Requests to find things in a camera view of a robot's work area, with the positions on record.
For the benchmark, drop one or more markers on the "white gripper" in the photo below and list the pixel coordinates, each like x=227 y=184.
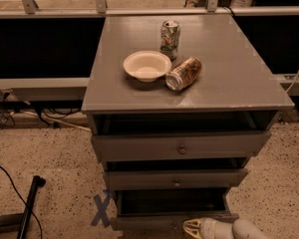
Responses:
x=207 y=228

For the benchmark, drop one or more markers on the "grey bottom drawer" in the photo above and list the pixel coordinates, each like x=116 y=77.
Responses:
x=167 y=209

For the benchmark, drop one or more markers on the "grey drawer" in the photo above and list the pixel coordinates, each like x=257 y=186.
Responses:
x=145 y=137
x=174 y=174
x=167 y=209

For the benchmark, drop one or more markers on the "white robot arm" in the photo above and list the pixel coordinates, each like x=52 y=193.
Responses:
x=239 y=229

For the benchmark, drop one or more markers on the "grey middle drawer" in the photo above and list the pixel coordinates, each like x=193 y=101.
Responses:
x=174 y=174

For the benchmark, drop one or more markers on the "grey top drawer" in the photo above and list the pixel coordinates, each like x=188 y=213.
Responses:
x=145 y=137

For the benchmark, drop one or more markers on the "grey drawer cabinet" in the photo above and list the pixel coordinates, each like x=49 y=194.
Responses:
x=233 y=76

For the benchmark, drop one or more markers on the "blue tape cross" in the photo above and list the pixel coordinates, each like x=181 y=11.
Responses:
x=102 y=206

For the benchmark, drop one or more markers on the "lying orange drink can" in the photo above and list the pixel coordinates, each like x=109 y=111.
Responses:
x=184 y=74

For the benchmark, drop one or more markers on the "white paper bowl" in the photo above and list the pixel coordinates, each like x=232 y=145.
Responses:
x=147 y=66

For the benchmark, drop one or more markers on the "black metal stand leg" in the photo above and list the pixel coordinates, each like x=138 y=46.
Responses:
x=20 y=221

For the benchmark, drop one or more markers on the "upright drink can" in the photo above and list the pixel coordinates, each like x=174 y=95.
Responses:
x=169 y=34

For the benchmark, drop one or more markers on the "grey metal railing frame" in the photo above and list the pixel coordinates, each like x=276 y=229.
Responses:
x=54 y=43

